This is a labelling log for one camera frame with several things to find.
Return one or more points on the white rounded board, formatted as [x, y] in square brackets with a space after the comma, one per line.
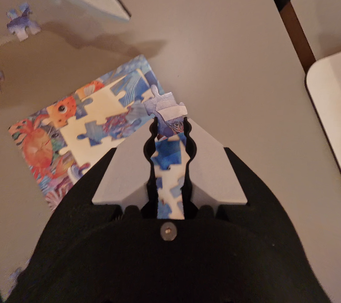
[327, 100]

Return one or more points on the lavender white whale puzzle piece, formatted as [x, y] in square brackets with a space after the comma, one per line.
[165, 111]

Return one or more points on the blue wave puzzle piece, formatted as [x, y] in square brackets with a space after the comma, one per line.
[127, 82]

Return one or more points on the blue red coral puzzle piece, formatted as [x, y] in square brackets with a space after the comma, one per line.
[117, 124]

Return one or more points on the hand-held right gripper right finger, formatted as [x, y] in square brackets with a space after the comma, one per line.
[213, 175]

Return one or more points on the purple blue white puzzle piece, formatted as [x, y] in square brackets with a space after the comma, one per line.
[22, 21]

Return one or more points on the navy striped puzzle piece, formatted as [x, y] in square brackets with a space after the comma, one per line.
[93, 132]

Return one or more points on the sea print puzzle board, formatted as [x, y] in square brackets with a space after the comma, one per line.
[106, 100]

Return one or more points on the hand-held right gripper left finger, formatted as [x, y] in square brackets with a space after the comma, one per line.
[125, 175]

